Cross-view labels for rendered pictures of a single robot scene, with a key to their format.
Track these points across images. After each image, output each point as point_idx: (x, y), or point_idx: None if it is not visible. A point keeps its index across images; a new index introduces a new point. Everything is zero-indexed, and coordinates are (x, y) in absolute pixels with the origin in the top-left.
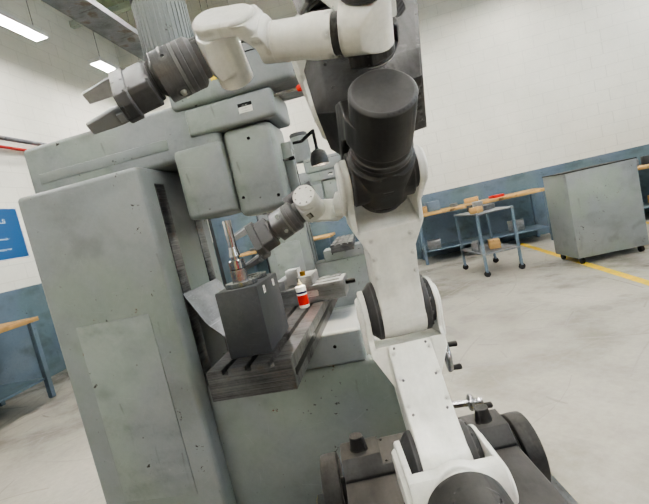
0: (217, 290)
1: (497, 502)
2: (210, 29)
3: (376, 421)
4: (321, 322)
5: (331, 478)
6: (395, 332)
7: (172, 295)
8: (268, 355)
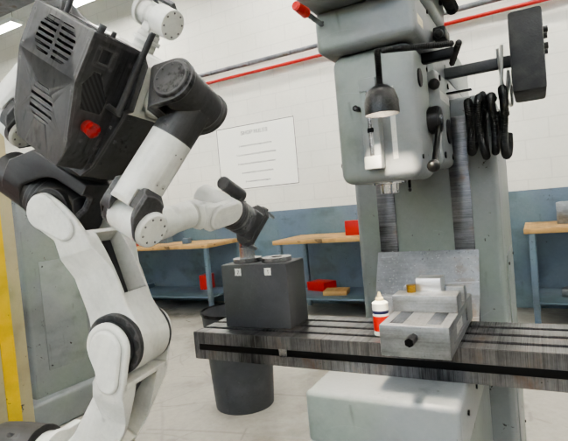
0: (452, 264)
1: (8, 432)
2: None
3: None
4: (335, 357)
5: None
6: None
7: (362, 249)
8: (222, 325)
